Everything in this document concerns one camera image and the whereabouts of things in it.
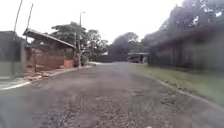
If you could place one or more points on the open shelter with flat roof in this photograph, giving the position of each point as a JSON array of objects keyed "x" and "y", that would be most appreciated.
[{"x": 137, "y": 56}]

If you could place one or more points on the grey gravel road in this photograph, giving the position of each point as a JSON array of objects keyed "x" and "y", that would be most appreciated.
[{"x": 110, "y": 96}]

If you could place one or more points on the upright utility pole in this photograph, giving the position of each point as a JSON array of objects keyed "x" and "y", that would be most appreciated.
[{"x": 80, "y": 40}]

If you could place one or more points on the orange container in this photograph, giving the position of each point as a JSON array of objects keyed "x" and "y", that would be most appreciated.
[{"x": 69, "y": 63}]

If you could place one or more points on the trees behind brick building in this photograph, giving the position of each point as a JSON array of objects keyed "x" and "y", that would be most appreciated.
[{"x": 73, "y": 33}]

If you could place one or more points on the brick building with sloped roof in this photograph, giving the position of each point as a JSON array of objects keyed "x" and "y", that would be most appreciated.
[{"x": 50, "y": 60}]

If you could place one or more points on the grass strip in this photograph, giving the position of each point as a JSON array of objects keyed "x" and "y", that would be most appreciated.
[{"x": 186, "y": 80}]

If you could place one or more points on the leaning pole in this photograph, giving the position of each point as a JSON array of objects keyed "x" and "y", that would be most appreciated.
[
  {"x": 29, "y": 16},
  {"x": 18, "y": 13}
]

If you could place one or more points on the row of tall trees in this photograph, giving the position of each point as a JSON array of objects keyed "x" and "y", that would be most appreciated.
[{"x": 196, "y": 16}]

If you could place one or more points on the trees behind long wall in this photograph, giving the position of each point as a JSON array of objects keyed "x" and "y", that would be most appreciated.
[{"x": 123, "y": 45}]

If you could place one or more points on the dark wall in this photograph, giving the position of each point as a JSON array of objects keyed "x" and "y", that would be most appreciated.
[{"x": 186, "y": 53}]

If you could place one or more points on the grey wall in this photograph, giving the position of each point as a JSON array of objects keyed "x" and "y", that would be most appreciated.
[{"x": 10, "y": 50}]

